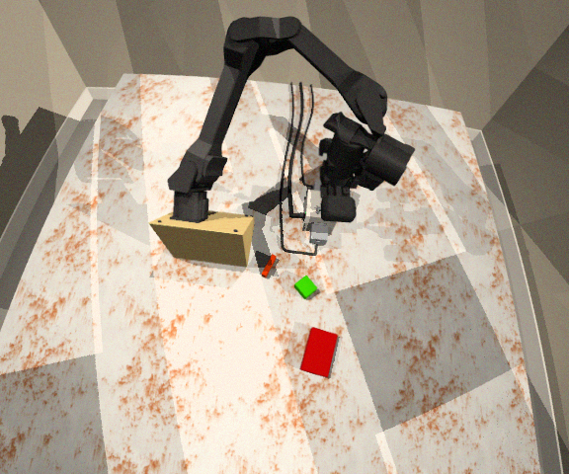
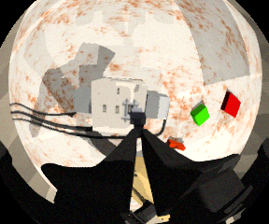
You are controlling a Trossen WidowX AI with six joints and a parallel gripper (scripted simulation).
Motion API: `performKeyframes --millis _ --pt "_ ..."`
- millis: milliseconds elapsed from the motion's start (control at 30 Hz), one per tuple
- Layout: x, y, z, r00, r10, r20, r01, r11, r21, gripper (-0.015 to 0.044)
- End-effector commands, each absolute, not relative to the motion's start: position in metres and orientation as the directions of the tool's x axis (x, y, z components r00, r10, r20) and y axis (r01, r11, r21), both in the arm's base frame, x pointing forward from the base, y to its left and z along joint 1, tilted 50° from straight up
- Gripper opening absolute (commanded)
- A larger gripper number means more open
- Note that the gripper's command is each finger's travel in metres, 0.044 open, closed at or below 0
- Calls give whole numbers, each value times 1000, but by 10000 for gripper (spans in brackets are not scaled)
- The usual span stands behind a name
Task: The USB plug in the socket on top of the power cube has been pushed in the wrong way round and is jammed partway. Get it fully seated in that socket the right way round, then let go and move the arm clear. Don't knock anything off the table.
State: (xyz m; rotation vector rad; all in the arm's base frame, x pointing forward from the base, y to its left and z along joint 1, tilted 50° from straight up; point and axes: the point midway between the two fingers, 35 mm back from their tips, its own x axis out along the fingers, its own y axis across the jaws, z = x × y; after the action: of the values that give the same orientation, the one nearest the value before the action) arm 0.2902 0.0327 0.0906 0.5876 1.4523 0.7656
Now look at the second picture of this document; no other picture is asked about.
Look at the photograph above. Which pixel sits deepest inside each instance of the red rectangular block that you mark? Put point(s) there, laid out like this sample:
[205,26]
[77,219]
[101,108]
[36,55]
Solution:
[230,104]

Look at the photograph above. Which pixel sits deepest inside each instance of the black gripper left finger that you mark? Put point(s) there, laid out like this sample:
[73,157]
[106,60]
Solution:
[112,180]

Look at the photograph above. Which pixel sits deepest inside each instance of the green cube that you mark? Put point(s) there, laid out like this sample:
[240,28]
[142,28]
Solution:
[200,115]

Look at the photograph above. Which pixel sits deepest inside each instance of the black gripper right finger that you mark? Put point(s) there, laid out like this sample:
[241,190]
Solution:
[172,176]

